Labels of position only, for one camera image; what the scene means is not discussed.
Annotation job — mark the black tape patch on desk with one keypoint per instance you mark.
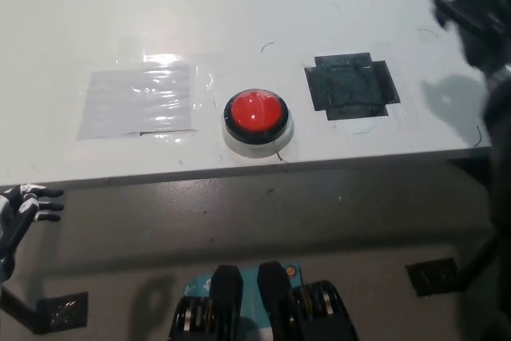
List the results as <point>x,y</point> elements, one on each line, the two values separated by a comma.
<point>351,87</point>

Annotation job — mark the red dome push button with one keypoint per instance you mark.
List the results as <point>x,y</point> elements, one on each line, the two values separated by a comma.
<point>255,111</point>

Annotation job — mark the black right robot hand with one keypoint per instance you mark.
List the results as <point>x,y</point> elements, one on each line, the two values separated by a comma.
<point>475,9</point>

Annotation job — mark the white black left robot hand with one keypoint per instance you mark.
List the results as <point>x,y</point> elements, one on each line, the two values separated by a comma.
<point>14,217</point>

